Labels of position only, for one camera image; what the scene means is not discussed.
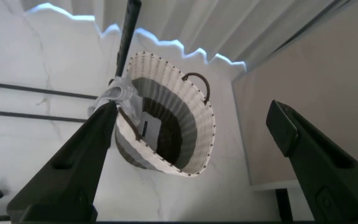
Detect pale grey shorts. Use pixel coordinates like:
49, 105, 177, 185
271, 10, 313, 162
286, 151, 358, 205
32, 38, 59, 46
87, 76, 163, 153

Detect white laundry basket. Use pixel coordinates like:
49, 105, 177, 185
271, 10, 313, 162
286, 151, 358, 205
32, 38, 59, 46
114, 51, 216, 178

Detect black clothes rack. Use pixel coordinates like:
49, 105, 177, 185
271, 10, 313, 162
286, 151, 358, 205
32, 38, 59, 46
0, 0, 142, 124

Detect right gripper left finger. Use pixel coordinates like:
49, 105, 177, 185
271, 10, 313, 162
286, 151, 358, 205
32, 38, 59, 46
6, 101, 119, 222

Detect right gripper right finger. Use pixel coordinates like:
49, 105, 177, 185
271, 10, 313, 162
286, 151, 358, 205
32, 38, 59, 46
265, 100, 358, 222

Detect white curtain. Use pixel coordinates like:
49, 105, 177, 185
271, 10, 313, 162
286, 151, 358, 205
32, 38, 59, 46
20, 0, 347, 71

